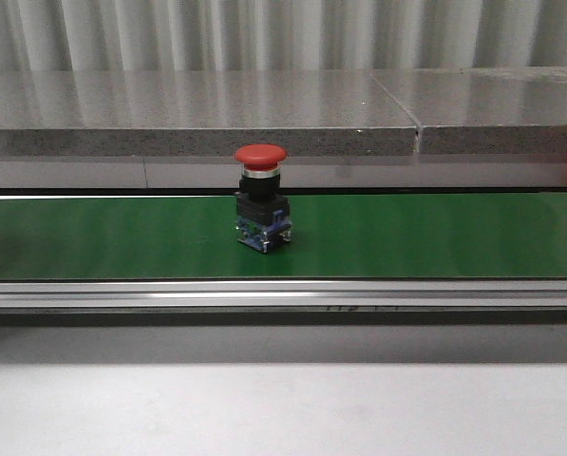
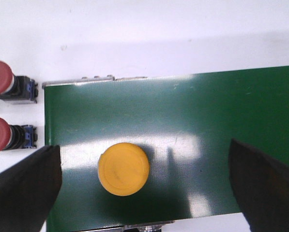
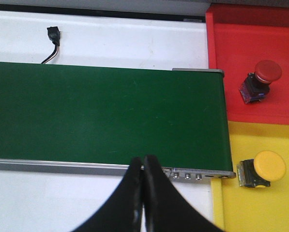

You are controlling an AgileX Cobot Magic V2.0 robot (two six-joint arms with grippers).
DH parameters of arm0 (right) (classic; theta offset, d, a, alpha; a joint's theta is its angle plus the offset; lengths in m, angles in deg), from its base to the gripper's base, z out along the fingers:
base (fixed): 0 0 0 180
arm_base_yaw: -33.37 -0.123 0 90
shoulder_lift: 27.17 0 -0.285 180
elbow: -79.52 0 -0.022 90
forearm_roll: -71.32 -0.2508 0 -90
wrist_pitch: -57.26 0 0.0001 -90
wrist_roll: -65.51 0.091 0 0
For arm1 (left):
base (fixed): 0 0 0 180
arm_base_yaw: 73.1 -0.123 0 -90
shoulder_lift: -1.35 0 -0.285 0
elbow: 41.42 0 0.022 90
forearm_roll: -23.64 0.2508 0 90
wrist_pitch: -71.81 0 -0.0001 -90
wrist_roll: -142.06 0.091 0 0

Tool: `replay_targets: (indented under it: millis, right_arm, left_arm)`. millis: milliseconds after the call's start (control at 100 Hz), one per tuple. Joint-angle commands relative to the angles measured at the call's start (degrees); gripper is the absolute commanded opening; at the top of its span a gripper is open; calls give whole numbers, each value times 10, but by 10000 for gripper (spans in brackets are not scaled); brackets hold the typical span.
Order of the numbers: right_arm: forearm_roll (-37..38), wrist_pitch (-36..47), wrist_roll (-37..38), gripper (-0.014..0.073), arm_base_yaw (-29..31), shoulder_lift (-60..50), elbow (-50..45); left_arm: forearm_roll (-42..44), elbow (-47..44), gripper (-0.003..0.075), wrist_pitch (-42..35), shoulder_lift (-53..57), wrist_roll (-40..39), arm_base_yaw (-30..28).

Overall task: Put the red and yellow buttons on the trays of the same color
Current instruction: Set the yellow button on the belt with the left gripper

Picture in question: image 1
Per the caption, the red mushroom push button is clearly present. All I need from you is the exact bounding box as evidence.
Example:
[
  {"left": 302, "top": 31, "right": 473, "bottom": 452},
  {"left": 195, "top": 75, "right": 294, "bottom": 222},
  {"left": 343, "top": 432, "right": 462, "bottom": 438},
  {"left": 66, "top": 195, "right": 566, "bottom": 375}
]
[{"left": 235, "top": 143, "right": 293, "bottom": 254}]

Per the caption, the grey granite countertop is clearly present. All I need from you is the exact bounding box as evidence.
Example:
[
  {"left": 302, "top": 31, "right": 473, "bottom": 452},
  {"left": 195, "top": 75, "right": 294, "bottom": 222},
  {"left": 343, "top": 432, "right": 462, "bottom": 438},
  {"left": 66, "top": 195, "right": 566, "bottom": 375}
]
[{"left": 0, "top": 66, "right": 567, "bottom": 190}]

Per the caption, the aluminium conveyor frame rail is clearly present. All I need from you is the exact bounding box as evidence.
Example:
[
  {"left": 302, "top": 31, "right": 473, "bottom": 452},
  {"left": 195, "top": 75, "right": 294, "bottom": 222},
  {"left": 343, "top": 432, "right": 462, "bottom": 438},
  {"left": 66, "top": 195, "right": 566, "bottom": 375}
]
[{"left": 0, "top": 279, "right": 567, "bottom": 326}]

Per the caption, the green conveyor belt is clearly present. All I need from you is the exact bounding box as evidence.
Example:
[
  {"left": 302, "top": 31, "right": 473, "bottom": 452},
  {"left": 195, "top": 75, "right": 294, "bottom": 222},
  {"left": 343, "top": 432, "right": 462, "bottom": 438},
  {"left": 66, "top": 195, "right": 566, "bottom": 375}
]
[{"left": 0, "top": 193, "right": 567, "bottom": 281}]

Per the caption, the grey pleated curtain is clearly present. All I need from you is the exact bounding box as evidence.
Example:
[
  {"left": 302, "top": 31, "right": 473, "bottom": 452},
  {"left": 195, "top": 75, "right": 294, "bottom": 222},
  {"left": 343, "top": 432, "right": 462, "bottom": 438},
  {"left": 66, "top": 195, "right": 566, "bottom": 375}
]
[{"left": 0, "top": 1, "right": 567, "bottom": 71}]

